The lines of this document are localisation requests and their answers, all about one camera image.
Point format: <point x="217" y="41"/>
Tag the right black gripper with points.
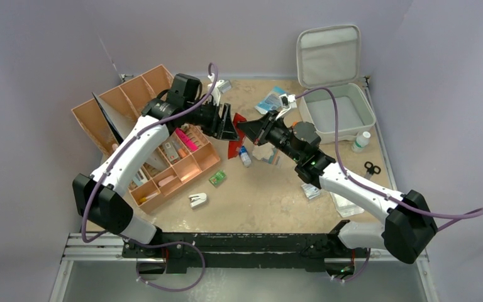
<point x="265" y="129"/>

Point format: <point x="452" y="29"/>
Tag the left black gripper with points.
<point x="227" y="131"/>

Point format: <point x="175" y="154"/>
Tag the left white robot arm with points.
<point x="99" y="195"/>

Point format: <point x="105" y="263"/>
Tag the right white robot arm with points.
<point x="406" y="226"/>

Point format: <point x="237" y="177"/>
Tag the beige gauze wrap packet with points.
<point x="266" y="153"/>

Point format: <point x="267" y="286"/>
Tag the blue white wipes packet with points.
<point x="270" y="102"/>

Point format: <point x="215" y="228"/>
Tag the blue white bandage roll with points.
<point x="244" y="156"/>

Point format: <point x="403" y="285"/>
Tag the pink desk tray organizer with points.
<point x="200" y="157"/>

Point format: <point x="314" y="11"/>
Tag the green small box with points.
<point x="217" y="178"/>

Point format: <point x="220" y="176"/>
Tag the white stapler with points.
<point x="197" y="200"/>

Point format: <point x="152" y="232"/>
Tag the alcohol pad sachet pair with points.
<point x="310" y="191"/>

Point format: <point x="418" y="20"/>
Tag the pink file organizer rack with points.
<point x="128" y="99"/>

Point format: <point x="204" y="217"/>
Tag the grey open storage case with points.
<point x="328" y="66"/>

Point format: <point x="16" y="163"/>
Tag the white plastic bottle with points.
<point x="361" y="141"/>

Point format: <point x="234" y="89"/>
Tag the dark folder in rack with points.
<point x="108" y="115"/>

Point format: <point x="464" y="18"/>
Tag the black grey scissors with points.
<point x="371" y="169"/>

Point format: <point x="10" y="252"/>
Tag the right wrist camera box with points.
<point x="288" y="102"/>

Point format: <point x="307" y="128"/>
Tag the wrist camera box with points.
<point x="288" y="102"/>
<point x="219" y="87"/>

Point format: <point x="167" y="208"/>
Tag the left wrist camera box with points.
<point x="219" y="87"/>

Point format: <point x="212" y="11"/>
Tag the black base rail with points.
<point x="312" y="252"/>

